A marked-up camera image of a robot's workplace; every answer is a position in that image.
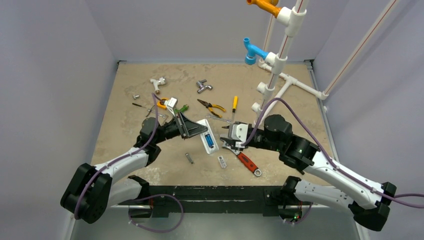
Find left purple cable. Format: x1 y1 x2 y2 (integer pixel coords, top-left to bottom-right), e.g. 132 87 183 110
73 92 184 233

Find white PVC pipe stand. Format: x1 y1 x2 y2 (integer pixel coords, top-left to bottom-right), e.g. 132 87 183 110
251 0 330 128

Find aluminium rail frame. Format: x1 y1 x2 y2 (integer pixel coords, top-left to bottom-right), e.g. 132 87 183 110
67 185 363 210

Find blue pipe tap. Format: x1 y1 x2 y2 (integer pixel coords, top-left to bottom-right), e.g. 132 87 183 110
243 37 269 65

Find silver combination wrench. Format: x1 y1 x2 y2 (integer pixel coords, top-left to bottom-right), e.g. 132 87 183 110
205 114 233 124

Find yellow handled screwdriver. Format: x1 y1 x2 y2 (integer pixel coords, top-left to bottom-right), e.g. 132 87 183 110
231 96 238 122

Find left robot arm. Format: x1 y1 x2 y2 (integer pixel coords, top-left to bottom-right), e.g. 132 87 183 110
60 113 210 224

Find orange tape measure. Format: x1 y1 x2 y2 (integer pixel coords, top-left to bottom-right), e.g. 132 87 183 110
156 98 169 110

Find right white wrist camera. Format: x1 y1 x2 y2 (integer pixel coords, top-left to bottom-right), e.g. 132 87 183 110
228 122 249 149

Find yellow handled pliers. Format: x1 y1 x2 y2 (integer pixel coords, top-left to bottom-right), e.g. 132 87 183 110
197 99 227 118

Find chrome faucet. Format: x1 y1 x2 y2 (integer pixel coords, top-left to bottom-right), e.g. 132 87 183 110
196 79 213 94

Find purple cable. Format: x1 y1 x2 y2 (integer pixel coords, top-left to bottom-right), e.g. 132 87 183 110
241 97 424 226
73 92 184 233

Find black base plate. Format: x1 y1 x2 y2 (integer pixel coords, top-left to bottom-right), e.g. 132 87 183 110
119 185 310 218

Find red adjustable wrench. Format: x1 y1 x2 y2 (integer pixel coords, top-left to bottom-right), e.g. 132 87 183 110
231 150 262 177

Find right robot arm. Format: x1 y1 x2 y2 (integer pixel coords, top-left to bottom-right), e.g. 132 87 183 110
220 114 397 232

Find silver metal transceiver module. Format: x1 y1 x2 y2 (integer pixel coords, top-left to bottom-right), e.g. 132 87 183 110
185 153 194 165

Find white plastic faucet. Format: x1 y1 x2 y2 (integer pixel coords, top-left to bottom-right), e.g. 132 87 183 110
149 77 167 95

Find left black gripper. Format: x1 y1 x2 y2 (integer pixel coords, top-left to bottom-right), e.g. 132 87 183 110
153 111 207 145

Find blue battery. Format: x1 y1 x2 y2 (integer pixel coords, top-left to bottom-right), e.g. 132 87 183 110
205 134 215 149
204 134 214 148

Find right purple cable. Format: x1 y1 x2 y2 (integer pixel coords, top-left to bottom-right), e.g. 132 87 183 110
241 97 424 226

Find white remote control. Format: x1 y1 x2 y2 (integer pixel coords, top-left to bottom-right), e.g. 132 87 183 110
196 118 219 155

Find green plastic faucet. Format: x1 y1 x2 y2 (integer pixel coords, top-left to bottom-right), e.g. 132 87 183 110
174 104 189 114

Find orange pipe fitting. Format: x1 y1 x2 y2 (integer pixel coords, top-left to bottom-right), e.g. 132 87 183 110
246 0 282 18

